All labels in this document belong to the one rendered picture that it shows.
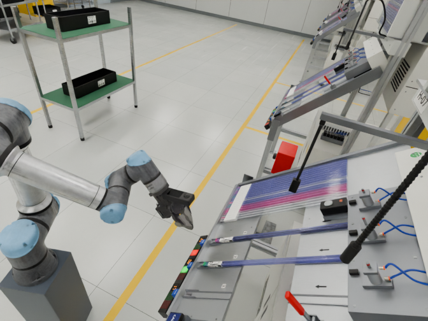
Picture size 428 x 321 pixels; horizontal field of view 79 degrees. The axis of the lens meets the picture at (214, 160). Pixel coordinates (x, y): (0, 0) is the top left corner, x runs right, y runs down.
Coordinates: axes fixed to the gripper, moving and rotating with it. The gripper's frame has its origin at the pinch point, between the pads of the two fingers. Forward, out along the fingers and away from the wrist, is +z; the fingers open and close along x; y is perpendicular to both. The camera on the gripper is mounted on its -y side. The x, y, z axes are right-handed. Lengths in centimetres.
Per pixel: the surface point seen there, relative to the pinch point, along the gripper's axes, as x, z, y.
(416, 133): -38, 7, -76
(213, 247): 2.3, 9.7, -5.6
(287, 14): -850, -51, 89
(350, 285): 23, 3, -56
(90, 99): -119, -80, 154
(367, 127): -1, -18, -67
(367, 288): 24, 3, -59
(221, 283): 17.6, 9.5, -16.4
